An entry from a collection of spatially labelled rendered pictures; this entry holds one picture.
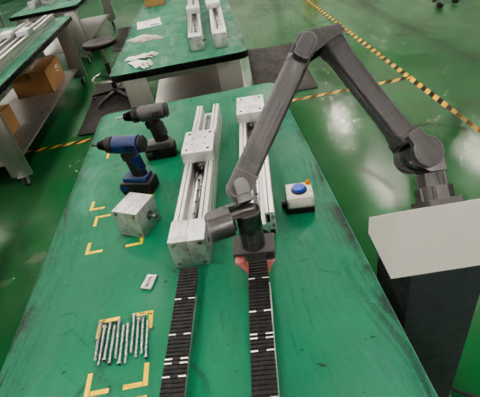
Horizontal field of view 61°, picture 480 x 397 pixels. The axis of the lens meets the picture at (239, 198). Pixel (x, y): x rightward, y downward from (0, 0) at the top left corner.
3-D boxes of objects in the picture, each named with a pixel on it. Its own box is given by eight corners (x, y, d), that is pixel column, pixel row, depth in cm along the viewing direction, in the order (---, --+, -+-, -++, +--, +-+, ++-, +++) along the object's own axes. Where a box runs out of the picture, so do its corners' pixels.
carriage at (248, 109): (266, 126, 159) (264, 110, 155) (239, 130, 160) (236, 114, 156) (264, 109, 172) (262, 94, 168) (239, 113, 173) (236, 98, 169)
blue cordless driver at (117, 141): (155, 195, 142) (136, 141, 129) (106, 195, 147) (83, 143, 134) (163, 183, 148) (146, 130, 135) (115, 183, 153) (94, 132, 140)
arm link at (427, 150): (335, 5, 97) (322, 28, 107) (292, 35, 94) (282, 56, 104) (452, 153, 95) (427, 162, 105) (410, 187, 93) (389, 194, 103)
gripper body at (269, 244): (234, 242, 102) (228, 220, 98) (274, 237, 101) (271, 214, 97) (233, 260, 97) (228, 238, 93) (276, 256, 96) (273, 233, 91)
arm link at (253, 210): (262, 209, 89) (254, 196, 94) (232, 219, 88) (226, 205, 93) (266, 233, 93) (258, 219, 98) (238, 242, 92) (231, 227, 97)
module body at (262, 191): (277, 234, 117) (274, 211, 112) (243, 238, 118) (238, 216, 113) (264, 114, 181) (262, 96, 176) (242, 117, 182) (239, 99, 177)
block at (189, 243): (219, 263, 111) (213, 238, 105) (175, 268, 112) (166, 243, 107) (221, 240, 118) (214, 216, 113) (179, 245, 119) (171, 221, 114)
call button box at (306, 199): (314, 212, 122) (314, 195, 118) (283, 216, 123) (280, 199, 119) (311, 196, 128) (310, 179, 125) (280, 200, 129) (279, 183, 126)
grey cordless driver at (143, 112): (179, 156, 162) (165, 105, 150) (131, 165, 163) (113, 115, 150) (180, 146, 169) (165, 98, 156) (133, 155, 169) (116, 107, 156)
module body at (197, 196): (213, 242, 118) (206, 220, 113) (179, 245, 119) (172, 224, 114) (222, 120, 183) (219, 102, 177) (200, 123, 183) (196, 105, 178)
